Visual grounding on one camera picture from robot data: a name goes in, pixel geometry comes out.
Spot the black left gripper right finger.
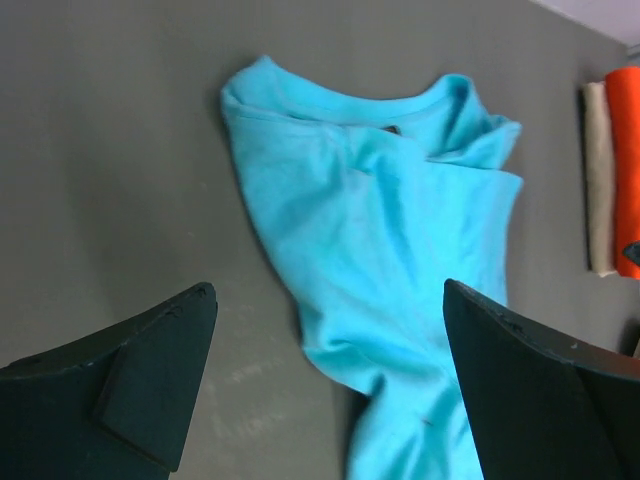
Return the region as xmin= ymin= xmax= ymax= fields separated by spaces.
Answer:
xmin=443 ymin=279 xmax=639 ymax=479

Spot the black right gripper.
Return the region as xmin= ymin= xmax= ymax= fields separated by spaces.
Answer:
xmin=622 ymin=241 xmax=640 ymax=265

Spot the light blue t shirt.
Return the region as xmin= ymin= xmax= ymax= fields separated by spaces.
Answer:
xmin=221 ymin=57 xmax=522 ymax=479

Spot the folded orange t shirt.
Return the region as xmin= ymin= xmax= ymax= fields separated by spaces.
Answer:
xmin=605 ymin=66 xmax=639 ymax=280

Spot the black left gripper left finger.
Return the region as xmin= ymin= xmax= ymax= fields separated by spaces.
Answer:
xmin=1 ymin=282 xmax=218 ymax=479

